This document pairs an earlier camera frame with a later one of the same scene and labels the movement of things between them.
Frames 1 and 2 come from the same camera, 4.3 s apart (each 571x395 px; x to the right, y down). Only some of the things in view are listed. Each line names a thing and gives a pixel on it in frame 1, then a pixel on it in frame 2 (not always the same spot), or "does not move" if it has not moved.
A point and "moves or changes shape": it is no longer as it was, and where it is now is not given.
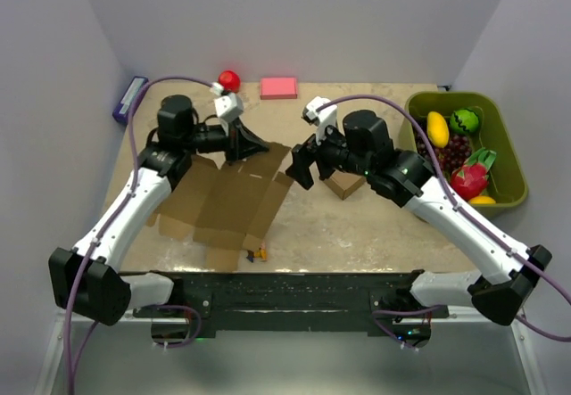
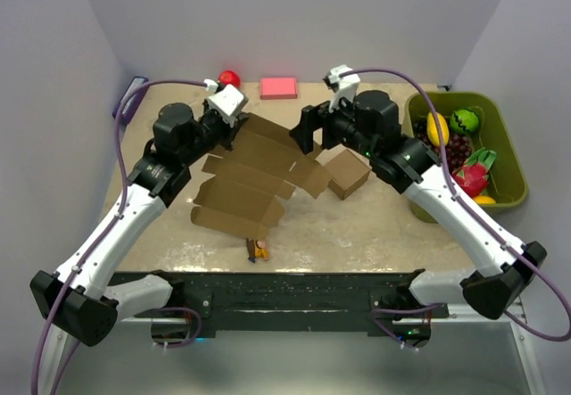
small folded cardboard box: [343, 185] does not move
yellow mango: [437, 129] does not move
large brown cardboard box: [219, 206] moves or changes shape
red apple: [230, 81] does not move
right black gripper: [302, 153] to [316, 117]
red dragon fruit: [470, 179] does not move
